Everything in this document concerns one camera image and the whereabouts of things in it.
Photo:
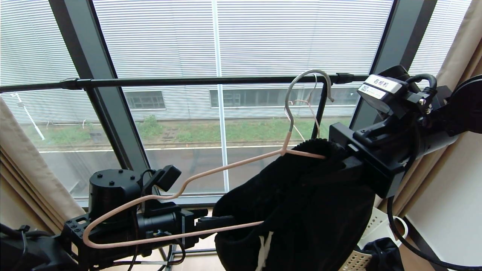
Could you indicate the pink clothes hanger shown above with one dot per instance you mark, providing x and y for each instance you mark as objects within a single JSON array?
[
  {"x": 226, "y": 165},
  {"x": 314, "y": 113}
]

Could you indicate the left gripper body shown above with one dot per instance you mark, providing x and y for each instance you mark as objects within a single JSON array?
[{"x": 165, "y": 226}]

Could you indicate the beige curtain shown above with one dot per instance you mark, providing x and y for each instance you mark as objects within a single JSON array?
[
  {"x": 459, "y": 45},
  {"x": 26, "y": 169}
]

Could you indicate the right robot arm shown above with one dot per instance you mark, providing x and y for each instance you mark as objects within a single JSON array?
[{"x": 467, "y": 105}]

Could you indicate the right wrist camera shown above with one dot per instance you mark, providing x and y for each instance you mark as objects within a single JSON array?
[{"x": 384, "y": 90}]

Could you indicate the white laundry basket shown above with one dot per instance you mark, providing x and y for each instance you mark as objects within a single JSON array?
[{"x": 376, "y": 226}]

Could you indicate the black garment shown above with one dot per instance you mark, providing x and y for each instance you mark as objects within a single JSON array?
[{"x": 384, "y": 256}]

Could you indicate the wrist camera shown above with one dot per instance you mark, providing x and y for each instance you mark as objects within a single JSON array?
[
  {"x": 165, "y": 178},
  {"x": 384, "y": 90}
]

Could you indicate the black clothes rack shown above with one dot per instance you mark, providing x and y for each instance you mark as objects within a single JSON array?
[{"x": 150, "y": 81}]

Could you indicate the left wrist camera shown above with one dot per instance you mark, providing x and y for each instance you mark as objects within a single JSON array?
[{"x": 165, "y": 178}]

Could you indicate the window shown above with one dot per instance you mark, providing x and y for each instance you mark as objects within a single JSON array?
[{"x": 150, "y": 37}]

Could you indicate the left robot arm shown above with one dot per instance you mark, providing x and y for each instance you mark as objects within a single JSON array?
[{"x": 113, "y": 192}]

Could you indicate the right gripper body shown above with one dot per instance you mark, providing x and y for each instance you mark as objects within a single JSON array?
[{"x": 380, "y": 165}]

